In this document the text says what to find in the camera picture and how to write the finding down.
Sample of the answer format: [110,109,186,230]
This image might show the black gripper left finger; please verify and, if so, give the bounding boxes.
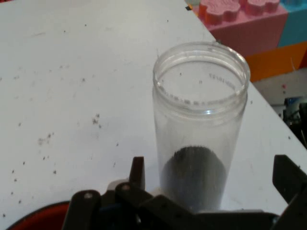
[63,157,198,230]

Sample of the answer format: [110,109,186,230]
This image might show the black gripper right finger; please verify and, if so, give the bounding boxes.
[271,154,307,230]

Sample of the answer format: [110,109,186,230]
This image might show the black granules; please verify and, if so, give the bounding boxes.
[161,145,227,213]

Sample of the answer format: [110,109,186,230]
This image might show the clear plastic jar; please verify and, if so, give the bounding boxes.
[153,42,251,214]

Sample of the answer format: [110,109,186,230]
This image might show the red bowl with black rim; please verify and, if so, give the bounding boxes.
[4,201,72,230]

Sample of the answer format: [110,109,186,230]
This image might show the orange foam block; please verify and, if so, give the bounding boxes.
[246,41,307,82]

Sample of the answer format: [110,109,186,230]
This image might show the large knobbed foam block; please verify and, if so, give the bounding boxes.
[198,0,288,57]

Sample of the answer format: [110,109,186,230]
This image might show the teal foam block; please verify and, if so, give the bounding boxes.
[278,0,307,48]

